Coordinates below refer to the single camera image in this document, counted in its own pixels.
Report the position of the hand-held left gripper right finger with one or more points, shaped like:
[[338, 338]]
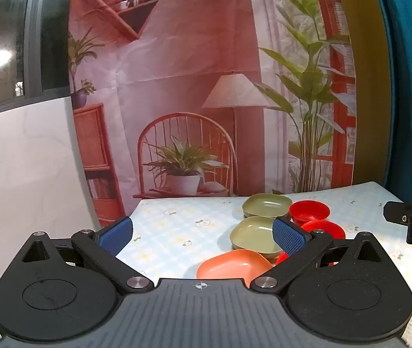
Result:
[[289, 237]]

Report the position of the green square plate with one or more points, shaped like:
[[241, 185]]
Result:
[[253, 235], [266, 205]]

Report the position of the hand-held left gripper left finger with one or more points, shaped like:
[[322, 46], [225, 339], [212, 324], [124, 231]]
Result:
[[113, 235]]

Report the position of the red bowl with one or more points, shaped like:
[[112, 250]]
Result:
[[281, 259], [327, 227], [309, 211]]

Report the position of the orange square plate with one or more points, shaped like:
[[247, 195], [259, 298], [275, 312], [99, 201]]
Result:
[[235, 264]]

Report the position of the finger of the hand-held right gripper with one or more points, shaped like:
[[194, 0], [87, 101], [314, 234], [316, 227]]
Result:
[[398, 214]]

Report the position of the printed room scene backdrop cloth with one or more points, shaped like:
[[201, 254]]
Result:
[[191, 61]]

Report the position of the dark framed window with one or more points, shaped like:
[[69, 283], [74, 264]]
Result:
[[6, 32]]

